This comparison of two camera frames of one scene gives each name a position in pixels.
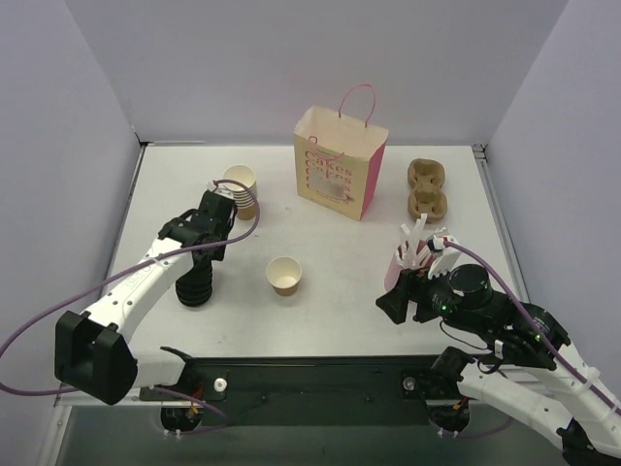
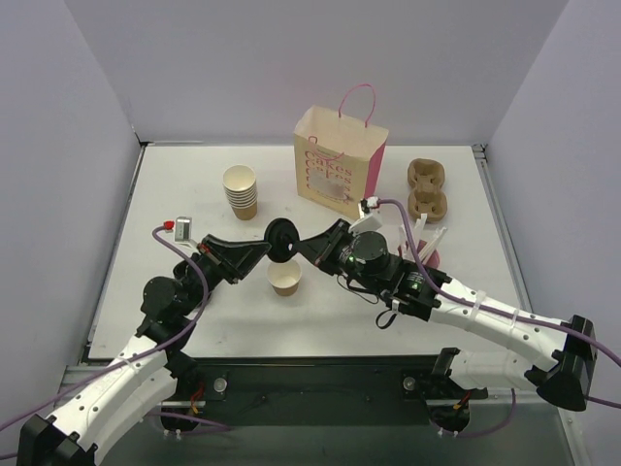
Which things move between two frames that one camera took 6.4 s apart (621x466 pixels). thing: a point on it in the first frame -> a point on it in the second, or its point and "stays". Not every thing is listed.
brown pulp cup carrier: [427, 196] stays
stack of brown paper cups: [243, 194] stays
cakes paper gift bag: [340, 160] stays
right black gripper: [409, 293] -> [331, 249]
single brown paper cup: [283, 273] stays
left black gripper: [219, 206] -> [219, 257]
